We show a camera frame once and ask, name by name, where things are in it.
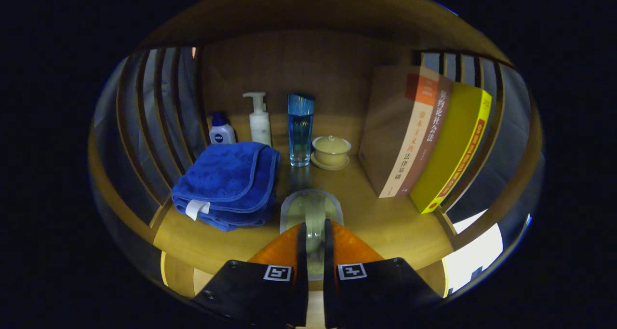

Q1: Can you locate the wooden countertop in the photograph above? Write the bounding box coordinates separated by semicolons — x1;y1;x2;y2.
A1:
153;114;455;291

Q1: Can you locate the blue folded towel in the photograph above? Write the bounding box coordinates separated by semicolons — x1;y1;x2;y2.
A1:
171;141;281;232

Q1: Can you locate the yellow book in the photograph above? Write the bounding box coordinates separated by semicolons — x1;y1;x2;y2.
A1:
410;82;493;215

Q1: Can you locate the white pump bottle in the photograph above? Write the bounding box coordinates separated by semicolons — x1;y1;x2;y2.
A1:
242;92;272;147

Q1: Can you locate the brown book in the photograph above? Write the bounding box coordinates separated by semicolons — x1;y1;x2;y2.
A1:
399;76;454;196

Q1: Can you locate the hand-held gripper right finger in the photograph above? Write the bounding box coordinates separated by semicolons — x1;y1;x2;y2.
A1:
323;218;442;329

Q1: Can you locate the small blue-capped lotion bottle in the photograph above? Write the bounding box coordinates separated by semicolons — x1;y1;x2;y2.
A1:
209;112;237;145

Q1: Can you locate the beige book with orange band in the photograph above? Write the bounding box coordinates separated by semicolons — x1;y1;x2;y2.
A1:
358;66;440;198

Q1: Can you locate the pale green ornament grey base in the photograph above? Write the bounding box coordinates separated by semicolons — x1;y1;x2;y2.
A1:
280;189;344;280

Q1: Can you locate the blue glass bottle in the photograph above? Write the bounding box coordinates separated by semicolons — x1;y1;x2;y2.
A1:
288;93;315;167

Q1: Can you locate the beige lidded tea cup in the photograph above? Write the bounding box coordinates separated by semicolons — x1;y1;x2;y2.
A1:
310;135;352;171

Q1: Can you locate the wooden cabinet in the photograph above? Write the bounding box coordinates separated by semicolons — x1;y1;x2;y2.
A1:
89;0;545;301

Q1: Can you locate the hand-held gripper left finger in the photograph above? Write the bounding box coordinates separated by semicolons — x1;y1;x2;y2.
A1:
190;221;309;329

